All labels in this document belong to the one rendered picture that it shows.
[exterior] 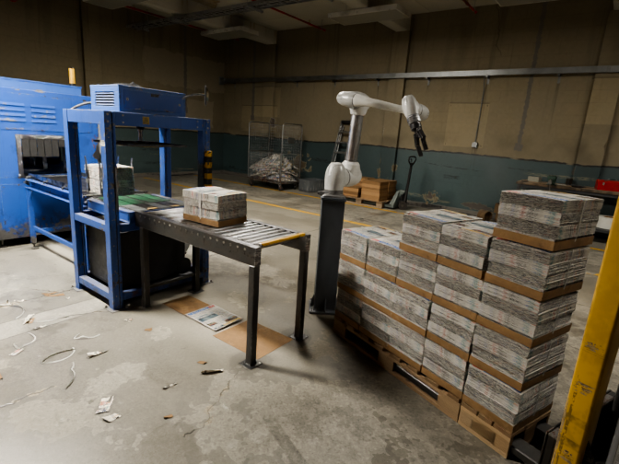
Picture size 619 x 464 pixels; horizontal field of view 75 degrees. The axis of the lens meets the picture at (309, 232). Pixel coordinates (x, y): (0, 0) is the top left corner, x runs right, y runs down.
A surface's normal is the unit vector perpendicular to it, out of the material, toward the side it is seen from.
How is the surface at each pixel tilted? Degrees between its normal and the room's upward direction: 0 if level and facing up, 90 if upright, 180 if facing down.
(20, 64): 90
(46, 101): 90
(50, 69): 90
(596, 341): 90
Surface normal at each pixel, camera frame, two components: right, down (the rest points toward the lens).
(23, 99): 0.79, 0.20
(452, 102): -0.61, 0.15
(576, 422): -0.84, 0.07
